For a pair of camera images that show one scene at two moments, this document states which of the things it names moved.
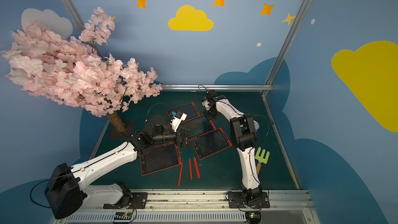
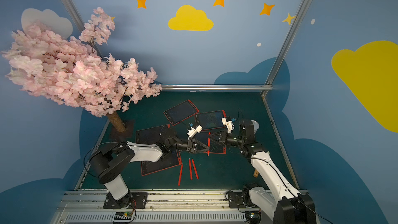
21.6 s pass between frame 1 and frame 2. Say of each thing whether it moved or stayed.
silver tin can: stayed
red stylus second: stayed
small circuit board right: stayed
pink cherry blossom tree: stayed
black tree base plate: stayed
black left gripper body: moved
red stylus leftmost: stayed
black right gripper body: moved
